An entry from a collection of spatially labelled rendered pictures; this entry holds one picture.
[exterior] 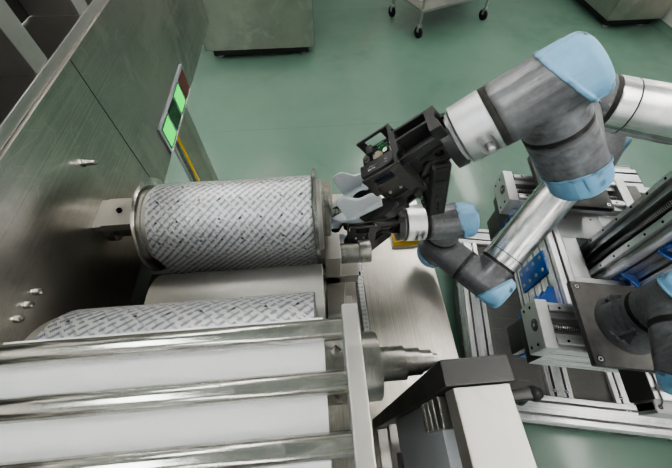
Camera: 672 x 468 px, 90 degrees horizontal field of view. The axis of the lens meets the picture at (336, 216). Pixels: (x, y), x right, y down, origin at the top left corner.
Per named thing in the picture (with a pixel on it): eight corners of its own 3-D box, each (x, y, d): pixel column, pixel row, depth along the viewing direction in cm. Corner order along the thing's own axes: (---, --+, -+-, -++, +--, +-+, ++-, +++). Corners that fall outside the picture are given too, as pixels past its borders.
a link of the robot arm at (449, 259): (445, 286, 79) (459, 264, 70) (408, 255, 84) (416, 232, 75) (464, 265, 82) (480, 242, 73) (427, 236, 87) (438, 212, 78)
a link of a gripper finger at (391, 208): (355, 200, 50) (404, 170, 46) (362, 205, 51) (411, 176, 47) (360, 226, 47) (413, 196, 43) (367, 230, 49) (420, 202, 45)
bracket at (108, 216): (136, 229, 50) (129, 222, 48) (95, 232, 50) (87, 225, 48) (144, 203, 53) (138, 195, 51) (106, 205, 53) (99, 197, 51)
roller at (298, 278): (327, 349, 56) (326, 327, 46) (170, 362, 54) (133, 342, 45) (323, 281, 62) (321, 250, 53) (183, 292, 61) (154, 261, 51)
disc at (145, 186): (168, 286, 55) (121, 238, 43) (165, 287, 55) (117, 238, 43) (185, 214, 64) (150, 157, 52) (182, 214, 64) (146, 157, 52)
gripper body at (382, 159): (351, 144, 46) (430, 92, 41) (385, 174, 52) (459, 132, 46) (358, 187, 42) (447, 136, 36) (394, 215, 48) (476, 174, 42)
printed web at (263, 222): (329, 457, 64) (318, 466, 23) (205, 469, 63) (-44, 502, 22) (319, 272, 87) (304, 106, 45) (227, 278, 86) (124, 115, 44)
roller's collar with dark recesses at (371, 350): (379, 404, 34) (387, 395, 29) (321, 409, 34) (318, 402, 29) (370, 340, 38) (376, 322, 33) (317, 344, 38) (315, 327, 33)
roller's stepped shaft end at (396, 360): (437, 379, 34) (445, 373, 32) (378, 384, 34) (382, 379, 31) (429, 346, 36) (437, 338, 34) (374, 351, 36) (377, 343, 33)
